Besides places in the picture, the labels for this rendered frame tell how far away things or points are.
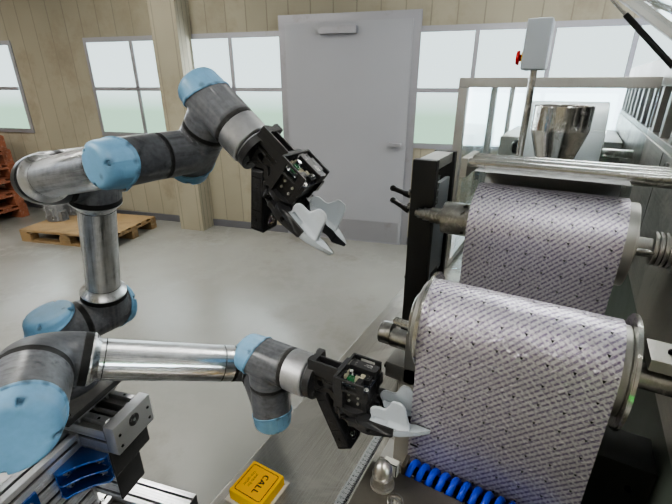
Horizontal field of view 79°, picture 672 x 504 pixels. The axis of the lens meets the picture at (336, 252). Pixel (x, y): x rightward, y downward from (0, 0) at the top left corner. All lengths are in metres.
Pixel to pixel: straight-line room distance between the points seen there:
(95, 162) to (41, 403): 0.34
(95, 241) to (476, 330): 0.92
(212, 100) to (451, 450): 0.64
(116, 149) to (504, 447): 0.69
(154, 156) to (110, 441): 0.82
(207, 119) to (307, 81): 3.62
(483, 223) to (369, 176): 3.49
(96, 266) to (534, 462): 1.04
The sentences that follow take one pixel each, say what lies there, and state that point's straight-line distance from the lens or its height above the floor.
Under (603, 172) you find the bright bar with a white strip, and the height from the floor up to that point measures 1.45.
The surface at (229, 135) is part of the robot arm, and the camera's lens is 0.67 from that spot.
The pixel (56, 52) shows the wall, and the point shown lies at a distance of 6.09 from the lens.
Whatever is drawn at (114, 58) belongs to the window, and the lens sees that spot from 5.50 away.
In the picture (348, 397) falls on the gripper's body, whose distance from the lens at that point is 0.69.
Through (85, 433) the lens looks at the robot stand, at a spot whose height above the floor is 0.73.
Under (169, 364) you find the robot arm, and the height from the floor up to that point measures 1.09.
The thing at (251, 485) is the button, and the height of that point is 0.92.
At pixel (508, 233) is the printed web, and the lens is 0.76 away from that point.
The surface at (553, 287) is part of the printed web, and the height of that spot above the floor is 1.26.
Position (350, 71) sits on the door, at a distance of 4.17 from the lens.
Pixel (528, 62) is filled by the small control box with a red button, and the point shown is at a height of 1.62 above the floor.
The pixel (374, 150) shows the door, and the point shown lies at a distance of 4.16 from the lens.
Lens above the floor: 1.58
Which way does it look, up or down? 22 degrees down
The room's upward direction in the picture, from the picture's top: straight up
